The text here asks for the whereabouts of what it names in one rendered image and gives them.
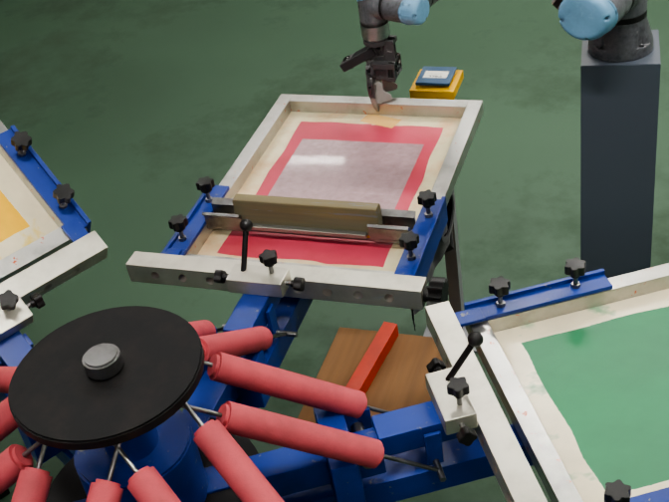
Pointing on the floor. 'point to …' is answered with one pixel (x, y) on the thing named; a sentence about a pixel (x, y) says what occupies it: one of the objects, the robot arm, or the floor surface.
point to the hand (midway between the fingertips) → (376, 103)
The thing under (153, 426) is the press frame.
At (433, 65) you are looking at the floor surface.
